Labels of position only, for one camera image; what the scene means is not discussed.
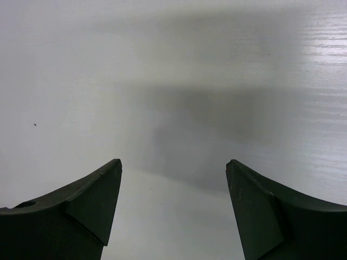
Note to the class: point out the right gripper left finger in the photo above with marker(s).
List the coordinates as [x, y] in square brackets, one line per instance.
[72, 222]

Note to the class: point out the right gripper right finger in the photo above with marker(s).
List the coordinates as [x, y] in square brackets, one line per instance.
[278, 222]

